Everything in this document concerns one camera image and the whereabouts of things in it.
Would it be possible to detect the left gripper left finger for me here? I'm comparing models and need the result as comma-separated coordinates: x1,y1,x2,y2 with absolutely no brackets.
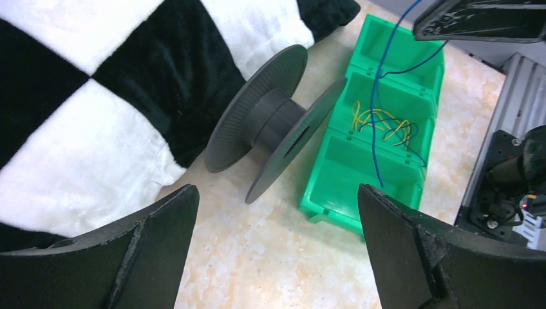
1,184,200,308

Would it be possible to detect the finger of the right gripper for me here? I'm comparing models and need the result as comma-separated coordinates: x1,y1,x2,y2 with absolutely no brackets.
413,0,545,44

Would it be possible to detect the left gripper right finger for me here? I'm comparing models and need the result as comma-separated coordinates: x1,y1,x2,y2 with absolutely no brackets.
358,184,545,308

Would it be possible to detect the blue wire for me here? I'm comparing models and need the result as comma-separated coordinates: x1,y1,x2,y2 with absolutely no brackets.
358,0,449,189

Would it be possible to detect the dark grey filament spool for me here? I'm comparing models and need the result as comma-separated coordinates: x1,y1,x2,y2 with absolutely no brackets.
204,44,348,204

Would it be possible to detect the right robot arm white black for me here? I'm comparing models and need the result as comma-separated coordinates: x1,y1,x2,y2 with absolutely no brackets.
413,1,545,234

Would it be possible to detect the green three-compartment bin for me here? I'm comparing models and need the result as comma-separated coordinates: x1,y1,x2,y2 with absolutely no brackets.
299,15,445,234

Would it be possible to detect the black white checkered blanket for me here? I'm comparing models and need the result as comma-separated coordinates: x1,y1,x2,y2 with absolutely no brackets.
1,1,361,252

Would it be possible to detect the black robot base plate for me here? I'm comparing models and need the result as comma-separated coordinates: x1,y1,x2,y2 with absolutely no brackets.
455,126,545,248

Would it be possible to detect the yellow wire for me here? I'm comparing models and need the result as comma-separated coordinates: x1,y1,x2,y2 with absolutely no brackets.
350,100,413,150

